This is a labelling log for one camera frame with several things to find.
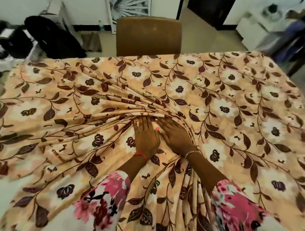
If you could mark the person's left hand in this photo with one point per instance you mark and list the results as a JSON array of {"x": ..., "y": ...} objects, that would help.
[{"x": 146, "y": 140}]

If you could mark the person's right hand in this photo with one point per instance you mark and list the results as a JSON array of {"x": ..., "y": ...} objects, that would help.
[{"x": 177, "y": 139}]

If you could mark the person's right fingers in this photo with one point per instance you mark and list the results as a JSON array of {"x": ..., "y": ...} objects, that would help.
[{"x": 170, "y": 123}]

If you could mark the person's left thumb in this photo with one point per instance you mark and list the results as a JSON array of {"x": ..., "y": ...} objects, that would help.
[{"x": 156, "y": 134}]

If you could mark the beige floral bedsheet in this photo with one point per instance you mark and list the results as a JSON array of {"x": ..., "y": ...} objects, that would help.
[{"x": 214, "y": 100}]

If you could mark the person's right forearm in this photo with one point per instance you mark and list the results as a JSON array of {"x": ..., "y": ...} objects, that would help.
[{"x": 206, "y": 171}]

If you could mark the person's left forearm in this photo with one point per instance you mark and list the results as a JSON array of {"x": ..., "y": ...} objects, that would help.
[{"x": 133, "y": 166}]

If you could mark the pink floral white garment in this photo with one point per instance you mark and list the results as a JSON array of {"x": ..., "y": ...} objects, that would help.
[{"x": 104, "y": 202}]

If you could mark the brown upholstered chair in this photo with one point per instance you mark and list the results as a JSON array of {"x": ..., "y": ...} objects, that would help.
[{"x": 149, "y": 35}]

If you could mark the brown cloth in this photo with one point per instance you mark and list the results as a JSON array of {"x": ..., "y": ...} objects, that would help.
[{"x": 91, "y": 42}]

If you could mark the clear plastic bottle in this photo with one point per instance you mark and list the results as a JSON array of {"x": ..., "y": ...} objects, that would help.
[{"x": 101, "y": 25}]

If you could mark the framed leaf print picture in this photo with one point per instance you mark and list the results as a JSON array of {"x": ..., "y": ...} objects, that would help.
[{"x": 129, "y": 8}]

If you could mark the white washing machine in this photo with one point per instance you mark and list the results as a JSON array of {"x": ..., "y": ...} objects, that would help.
[{"x": 259, "y": 23}]

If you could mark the black jacket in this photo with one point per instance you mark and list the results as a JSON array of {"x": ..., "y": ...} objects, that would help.
[{"x": 54, "y": 38}]

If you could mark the black and white bag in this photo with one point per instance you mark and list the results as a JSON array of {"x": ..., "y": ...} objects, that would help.
[{"x": 13, "y": 42}]

